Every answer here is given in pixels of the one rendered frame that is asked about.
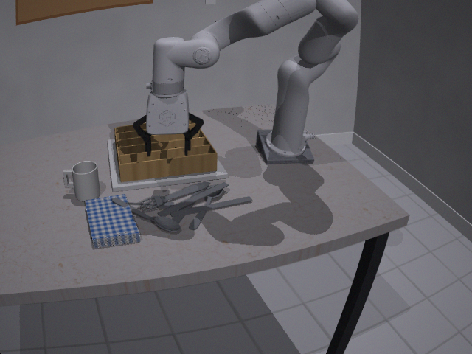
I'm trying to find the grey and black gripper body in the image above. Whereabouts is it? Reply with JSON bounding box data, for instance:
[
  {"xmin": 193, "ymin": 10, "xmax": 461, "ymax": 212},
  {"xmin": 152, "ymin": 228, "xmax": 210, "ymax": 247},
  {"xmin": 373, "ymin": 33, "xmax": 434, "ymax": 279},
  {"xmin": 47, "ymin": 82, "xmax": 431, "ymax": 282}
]
[{"xmin": 146, "ymin": 89, "xmax": 189, "ymax": 135}]

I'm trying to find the grey mug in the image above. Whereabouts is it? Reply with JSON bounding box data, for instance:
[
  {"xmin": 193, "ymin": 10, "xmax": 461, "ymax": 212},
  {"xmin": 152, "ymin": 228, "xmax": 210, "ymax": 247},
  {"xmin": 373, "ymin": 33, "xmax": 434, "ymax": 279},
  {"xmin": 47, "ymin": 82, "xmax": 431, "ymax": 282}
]
[{"xmin": 63, "ymin": 161, "xmax": 100, "ymax": 202}]

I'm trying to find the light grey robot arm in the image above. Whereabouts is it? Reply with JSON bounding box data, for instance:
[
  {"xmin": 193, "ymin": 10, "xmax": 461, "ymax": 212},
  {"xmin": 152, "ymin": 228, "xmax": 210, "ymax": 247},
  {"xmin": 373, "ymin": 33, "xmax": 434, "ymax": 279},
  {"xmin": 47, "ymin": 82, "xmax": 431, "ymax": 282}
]
[{"xmin": 146, "ymin": 0, "xmax": 358, "ymax": 157}]

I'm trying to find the blue and white checked towel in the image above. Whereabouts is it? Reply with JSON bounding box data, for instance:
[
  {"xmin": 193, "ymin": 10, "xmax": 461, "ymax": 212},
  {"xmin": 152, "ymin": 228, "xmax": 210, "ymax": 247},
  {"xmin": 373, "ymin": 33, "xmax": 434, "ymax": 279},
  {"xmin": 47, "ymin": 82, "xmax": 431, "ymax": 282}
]
[{"xmin": 85, "ymin": 194, "xmax": 141, "ymax": 248}]

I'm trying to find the wooden divided tray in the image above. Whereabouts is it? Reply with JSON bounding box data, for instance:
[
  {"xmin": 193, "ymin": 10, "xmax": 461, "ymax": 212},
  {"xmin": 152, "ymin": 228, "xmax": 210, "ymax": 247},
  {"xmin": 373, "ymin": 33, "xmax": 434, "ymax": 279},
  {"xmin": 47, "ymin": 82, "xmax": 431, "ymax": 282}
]
[{"xmin": 114, "ymin": 125, "xmax": 218, "ymax": 182}]

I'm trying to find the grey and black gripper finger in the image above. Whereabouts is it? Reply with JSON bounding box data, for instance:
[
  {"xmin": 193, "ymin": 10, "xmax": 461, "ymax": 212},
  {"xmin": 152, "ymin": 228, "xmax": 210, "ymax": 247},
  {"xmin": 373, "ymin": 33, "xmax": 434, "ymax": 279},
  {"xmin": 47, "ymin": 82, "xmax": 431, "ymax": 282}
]
[
  {"xmin": 183, "ymin": 113, "xmax": 204, "ymax": 156},
  {"xmin": 133, "ymin": 115, "xmax": 151, "ymax": 156}
]

